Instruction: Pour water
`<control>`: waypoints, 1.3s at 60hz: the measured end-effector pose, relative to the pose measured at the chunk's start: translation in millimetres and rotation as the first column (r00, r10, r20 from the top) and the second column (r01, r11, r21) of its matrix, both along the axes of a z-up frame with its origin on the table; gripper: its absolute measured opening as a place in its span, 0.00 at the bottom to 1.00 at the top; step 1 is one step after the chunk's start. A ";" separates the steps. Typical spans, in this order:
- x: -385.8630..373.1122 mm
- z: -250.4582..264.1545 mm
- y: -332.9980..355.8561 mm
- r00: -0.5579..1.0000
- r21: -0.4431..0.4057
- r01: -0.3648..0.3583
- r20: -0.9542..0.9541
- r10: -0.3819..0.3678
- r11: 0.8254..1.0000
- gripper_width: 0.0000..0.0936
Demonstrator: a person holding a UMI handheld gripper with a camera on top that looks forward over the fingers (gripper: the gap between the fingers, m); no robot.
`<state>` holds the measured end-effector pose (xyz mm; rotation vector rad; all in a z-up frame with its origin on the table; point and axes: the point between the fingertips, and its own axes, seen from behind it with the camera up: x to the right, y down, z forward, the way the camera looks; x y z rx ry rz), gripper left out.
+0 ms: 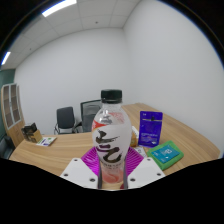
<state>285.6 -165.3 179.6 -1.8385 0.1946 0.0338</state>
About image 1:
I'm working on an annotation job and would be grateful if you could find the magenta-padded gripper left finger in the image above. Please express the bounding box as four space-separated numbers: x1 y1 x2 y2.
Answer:
59 146 102 190

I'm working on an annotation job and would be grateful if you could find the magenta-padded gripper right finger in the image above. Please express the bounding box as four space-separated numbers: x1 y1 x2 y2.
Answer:
122 146 166 190

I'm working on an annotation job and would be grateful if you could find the clear drink bottle black cap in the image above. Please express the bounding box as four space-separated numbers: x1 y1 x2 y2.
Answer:
91 89 133 185

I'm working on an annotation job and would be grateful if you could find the green flat box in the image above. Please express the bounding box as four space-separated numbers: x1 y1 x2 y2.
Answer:
147 140 185 172

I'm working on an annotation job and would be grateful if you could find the purple standing pouch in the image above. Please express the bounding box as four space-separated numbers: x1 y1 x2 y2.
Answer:
137 110 164 148

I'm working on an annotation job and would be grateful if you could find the white green leaflet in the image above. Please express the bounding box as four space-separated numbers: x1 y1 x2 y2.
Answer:
36 135 58 147

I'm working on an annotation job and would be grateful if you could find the black office chair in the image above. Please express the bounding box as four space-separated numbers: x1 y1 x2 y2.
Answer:
53 106 83 135

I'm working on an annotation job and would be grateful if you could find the grey mesh office chair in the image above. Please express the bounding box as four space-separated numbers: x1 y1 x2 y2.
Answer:
79 99 103 133

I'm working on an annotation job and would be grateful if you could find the dark brown carton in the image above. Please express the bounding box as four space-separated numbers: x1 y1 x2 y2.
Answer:
21 122 38 136

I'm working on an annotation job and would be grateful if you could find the black armchair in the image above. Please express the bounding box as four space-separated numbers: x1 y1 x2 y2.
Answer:
0 136 14 159

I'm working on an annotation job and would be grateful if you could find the wooden shelf cabinet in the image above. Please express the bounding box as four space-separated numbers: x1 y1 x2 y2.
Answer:
0 83 26 148

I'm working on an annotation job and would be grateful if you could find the long ceiling light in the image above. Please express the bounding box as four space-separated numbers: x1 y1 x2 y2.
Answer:
0 51 12 66
41 0 78 18

